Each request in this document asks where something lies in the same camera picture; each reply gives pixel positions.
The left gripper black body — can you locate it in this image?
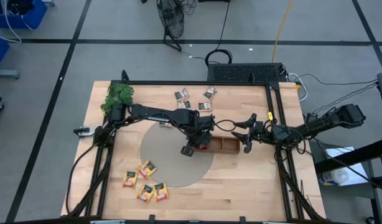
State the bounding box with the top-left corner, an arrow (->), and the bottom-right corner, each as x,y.
187,125 -> 215,151

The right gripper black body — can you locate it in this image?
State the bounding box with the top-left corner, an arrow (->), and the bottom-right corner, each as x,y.
252,121 -> 274,144

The brown wooden compartment tray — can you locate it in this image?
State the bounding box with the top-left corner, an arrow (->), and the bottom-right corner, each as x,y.
195,136 -> 241,156

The orange tea packet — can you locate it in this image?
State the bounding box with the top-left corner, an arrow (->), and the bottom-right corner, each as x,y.
154,182 -> 170,202
137,160 -> 157,180
122,170 -> 139,189
136,184 -> 155,203

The round grey placemat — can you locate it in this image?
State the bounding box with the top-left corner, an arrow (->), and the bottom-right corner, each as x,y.
139,120 -> 215,189

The grey packet top right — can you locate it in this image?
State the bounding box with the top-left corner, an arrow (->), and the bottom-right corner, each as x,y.
203,86 -> 217,100

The grey packet top left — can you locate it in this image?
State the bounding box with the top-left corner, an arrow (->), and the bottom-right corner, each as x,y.
174,88 -> 191,101

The black computer case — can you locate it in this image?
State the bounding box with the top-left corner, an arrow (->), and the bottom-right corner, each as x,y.
207,63 -> 288,83

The white paper sheet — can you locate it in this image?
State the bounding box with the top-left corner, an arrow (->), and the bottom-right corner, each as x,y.
324,146 -> 370,187

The white plastic container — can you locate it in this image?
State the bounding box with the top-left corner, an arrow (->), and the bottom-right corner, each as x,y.
318,167 -> 350,187

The green plant in white pot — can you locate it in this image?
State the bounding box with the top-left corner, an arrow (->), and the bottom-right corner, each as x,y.
100,82 -> 135,116

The black floor fan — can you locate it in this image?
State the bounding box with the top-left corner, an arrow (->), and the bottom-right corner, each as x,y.
156,0 -> 185,52

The grey metal base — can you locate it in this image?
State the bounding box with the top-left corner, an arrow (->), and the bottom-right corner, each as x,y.
0,68 -> 20,79

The black aluminium table frame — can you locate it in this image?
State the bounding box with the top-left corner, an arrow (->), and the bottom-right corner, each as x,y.
66,70 -> 327,224

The white cable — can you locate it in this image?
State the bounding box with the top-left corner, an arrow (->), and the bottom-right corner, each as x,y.
287,73 -> 309,103

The black looped cable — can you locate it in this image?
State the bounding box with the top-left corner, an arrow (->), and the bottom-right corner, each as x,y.
205,0 -> 233,67

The yellow cable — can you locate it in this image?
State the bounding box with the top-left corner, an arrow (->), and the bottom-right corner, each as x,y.
271,0 -> 294,63

